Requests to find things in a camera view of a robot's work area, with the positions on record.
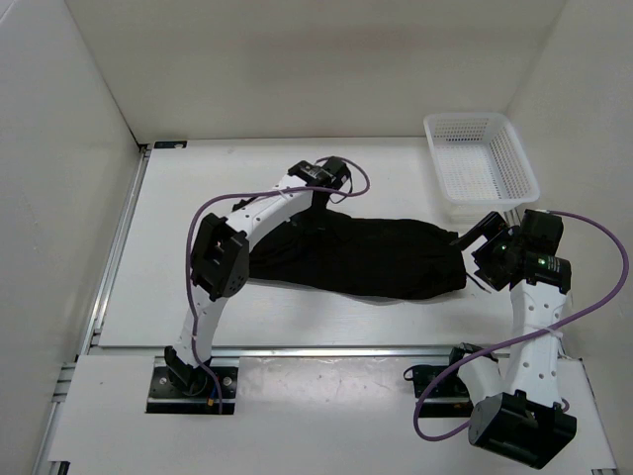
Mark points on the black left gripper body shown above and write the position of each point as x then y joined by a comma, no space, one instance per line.
319,209

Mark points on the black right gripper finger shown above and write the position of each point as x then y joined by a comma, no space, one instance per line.
488,227
492,276

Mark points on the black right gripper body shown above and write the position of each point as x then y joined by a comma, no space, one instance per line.
497,248

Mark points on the black trousers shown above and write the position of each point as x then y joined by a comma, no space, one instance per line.
396,259

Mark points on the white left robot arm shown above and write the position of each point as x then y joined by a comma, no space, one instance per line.
221,236

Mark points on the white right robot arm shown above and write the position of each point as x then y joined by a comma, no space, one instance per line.
543,430

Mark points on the white perforated plastic basket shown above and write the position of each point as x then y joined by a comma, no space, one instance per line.
480,164

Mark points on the aluminium right side rail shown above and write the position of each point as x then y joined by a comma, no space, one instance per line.
538,309

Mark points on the aluminium rail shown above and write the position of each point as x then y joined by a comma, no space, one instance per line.
538,309
233,352
100,302

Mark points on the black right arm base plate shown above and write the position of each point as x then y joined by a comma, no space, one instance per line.
435,391

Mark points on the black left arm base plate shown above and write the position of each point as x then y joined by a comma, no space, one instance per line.
167,396

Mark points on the aluminium front rail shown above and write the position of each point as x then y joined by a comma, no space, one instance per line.
233,352

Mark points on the aluminium left side rail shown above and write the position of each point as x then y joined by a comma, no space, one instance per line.
100,302

